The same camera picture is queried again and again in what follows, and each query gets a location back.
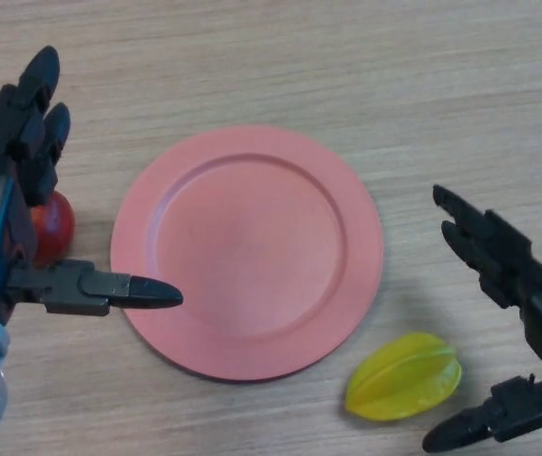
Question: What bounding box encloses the yellow starfruit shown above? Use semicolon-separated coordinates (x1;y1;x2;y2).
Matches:
344;332;462;422

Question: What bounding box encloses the pink round plate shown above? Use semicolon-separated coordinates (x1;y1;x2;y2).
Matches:
109;125;385;383

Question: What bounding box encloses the red apple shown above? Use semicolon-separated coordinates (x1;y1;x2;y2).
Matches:
30;191;76;268

